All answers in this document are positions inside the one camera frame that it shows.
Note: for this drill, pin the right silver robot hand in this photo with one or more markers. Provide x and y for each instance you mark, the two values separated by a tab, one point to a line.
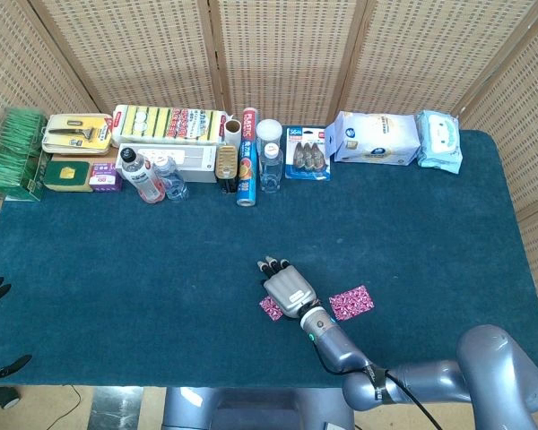
291	291

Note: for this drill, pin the pink patterned packet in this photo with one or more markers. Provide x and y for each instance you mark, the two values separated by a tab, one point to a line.
269	309
352	303

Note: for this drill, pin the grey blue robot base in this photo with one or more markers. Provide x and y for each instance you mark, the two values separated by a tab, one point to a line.
260	410

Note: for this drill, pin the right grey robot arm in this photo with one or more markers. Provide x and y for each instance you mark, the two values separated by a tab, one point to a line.
341	354

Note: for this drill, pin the tall clear bottle white cap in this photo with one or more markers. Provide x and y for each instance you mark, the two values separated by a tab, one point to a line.
271	172

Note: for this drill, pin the blue plastic wrap roll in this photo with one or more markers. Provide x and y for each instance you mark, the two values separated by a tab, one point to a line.
246	170

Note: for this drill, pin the blue felt table cover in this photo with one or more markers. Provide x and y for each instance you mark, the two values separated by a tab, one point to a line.
161	269

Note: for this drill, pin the yellow sponge green pad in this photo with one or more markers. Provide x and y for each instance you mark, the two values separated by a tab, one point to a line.
67	175

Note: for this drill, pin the blue correction tape blister pack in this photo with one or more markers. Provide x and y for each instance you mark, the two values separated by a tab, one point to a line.
307	154

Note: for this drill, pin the green tea box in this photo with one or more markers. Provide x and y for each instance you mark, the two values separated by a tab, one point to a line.
13	152

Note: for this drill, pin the black gold tin can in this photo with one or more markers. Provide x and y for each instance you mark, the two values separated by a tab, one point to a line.
227	163

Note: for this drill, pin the small purple box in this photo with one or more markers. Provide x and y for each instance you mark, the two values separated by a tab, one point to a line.
104	179

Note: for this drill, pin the clear jar white lid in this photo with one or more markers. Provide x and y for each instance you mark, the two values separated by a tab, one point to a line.
269	132

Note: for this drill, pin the small water bottle white cap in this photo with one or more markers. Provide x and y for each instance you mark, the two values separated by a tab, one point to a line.
172	181

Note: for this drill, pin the long white cardboard box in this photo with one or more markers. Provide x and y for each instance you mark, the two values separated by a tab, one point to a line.
193	161

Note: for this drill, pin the white paper roll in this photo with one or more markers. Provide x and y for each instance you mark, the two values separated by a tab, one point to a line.
233	132

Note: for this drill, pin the grey metal plate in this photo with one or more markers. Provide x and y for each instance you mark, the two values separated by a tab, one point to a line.
116	410

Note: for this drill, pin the white tissue pack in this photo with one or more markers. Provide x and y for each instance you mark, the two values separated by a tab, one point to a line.
376	139

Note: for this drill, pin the yellow razor blister pack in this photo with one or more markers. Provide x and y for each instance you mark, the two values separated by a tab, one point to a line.
76	132

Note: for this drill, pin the pink drink bottle black cap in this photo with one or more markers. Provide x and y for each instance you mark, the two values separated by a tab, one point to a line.
143	179

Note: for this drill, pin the light blue wet wipes pack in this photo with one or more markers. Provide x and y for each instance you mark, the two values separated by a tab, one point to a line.
439	143

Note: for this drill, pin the yellow green sponge multipack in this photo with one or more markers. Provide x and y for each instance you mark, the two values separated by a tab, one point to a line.
161	123

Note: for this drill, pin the rattan folding screen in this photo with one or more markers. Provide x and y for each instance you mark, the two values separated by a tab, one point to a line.
287	54

